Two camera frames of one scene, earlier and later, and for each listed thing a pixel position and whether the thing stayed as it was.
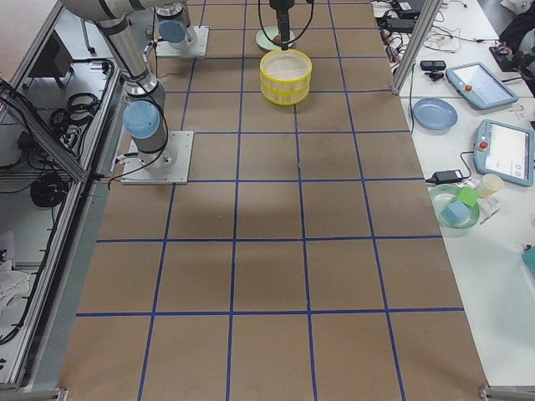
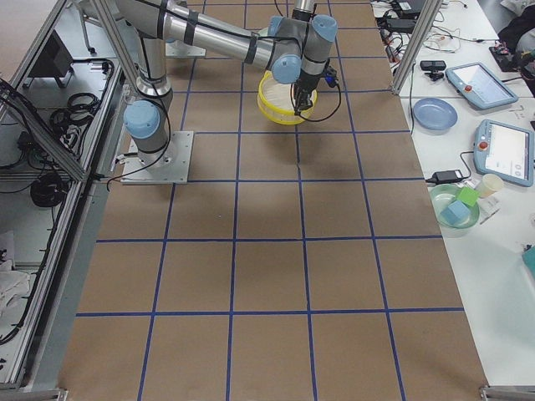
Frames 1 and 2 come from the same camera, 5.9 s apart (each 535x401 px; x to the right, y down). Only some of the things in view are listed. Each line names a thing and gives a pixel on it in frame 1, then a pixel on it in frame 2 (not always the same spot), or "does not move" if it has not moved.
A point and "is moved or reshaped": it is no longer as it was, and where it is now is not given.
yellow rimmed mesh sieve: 285,66 is moved or reshaped
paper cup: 491,184 does not move
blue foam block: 456,213 does not move
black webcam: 435,67 does not move
